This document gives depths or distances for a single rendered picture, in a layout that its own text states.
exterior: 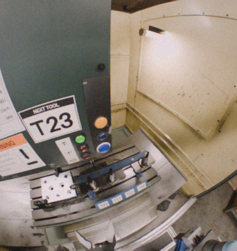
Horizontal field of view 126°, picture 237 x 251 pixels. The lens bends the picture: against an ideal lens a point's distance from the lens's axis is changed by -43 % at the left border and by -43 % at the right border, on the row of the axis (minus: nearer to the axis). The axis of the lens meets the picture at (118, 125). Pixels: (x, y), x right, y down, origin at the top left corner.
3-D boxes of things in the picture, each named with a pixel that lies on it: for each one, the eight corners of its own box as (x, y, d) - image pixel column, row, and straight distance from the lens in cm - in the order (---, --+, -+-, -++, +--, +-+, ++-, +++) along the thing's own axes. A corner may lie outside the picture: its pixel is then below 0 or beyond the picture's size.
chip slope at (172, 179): (176, 188, 138) (188, 180, 117) (124, 223, 116) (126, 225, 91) (137, 140, 160) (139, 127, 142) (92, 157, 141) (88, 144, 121)
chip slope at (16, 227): (63, 242, 130) (50, 247, 107) (15, 245, 171) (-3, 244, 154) (49, 170, 153) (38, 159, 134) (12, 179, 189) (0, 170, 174)
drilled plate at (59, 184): (78, 196, 90) (76, 195, 85) (46, 204, 100) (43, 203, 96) (71, 173, 99) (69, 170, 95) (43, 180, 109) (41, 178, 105)
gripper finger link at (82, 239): (75, 234, 57) (92, 246, 56) (70, 235, 51) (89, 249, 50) (79, 229, 56) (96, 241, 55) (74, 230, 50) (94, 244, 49)
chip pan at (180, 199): (186, 200, 141) (189, 199, 135) (19, 261, 173) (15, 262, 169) (176, 188, 138) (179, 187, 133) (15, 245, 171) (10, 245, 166)
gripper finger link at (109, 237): (110, 220, 53) (105, 239, 54) (109, 220, 48) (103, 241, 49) (117, 221, 53) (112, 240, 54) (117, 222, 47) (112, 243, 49)
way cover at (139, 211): (159, 213, 124) (165, 212, 109) (75, 250, 128) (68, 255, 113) (144, 191, 123) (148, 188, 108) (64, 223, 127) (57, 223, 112)
